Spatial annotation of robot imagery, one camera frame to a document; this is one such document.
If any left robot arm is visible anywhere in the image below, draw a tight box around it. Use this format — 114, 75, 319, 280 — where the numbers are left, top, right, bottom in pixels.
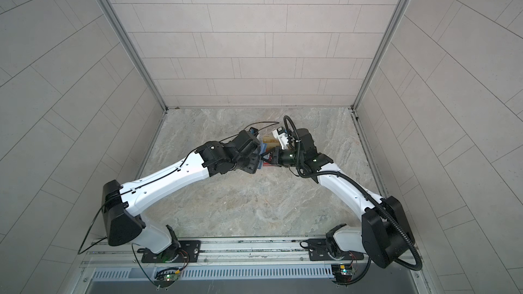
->
101, 128, 261, 254

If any gold cards left stack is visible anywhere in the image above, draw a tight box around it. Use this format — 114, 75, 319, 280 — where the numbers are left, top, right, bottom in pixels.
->
262, 134, 281, 151

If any clear acrylic card stand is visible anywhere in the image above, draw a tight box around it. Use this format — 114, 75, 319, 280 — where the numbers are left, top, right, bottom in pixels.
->
261, 136, 297, 167

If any right green circuit board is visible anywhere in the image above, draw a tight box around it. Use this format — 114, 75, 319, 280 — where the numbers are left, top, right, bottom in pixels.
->
331, 265, 354, 284

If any green circuit board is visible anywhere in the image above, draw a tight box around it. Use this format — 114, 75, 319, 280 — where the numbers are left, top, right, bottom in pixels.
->
155, 268, 181, 288
331, 265, 354, 284

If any left green circuit board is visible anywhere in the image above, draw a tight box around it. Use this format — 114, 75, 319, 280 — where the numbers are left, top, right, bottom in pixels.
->
155, 268, 181, 288

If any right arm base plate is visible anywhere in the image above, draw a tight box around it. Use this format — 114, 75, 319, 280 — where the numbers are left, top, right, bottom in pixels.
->
300, 238, 364, 261

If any aluminium mounting rail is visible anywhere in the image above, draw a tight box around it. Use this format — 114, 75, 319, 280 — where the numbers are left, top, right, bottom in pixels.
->
88, 231, 370, 266

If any left camera black cable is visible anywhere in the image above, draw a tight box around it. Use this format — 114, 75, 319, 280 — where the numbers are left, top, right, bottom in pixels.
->
77, 120, 281, 255

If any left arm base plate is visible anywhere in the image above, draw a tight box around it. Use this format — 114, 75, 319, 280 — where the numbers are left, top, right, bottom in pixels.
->
138, 240, 202, 264

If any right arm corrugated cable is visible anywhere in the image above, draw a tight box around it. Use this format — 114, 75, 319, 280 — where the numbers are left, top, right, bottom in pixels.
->
282, 115, 423, 271

